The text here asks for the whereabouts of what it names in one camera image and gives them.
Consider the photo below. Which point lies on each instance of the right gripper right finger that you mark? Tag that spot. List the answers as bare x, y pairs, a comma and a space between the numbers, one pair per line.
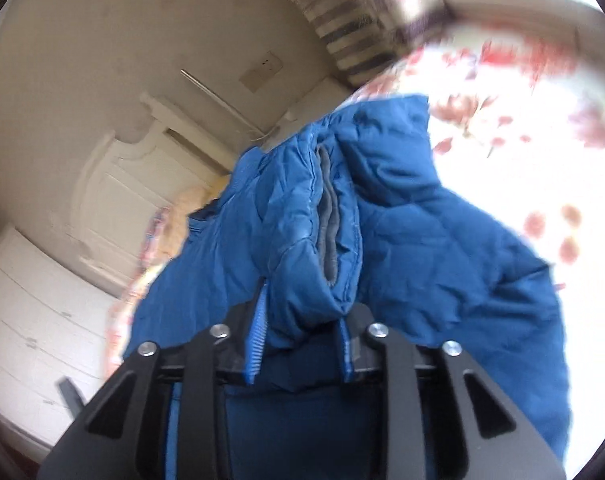
440, 415

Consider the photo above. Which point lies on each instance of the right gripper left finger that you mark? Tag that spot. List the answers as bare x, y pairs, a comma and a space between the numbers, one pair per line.
123, 431

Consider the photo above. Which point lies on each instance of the blue quilted down jacket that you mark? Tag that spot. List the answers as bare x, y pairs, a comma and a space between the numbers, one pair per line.
351, 211

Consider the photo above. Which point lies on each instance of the white drawer cabinet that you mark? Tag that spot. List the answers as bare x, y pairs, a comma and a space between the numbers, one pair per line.
52, 326

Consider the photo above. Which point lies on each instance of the white wooden headboard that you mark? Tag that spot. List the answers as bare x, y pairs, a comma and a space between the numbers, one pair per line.
122, 185

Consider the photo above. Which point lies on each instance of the floral bed sheet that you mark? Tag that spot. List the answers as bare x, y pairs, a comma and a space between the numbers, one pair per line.
516, 128

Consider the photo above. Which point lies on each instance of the white bedside table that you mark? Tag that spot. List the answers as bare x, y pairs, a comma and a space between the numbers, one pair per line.
321, 100

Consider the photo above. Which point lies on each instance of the striped curtain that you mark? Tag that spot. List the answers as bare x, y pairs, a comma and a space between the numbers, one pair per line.
353, 38

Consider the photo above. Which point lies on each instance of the wall socket plate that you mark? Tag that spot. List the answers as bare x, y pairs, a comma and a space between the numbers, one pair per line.
262, 72

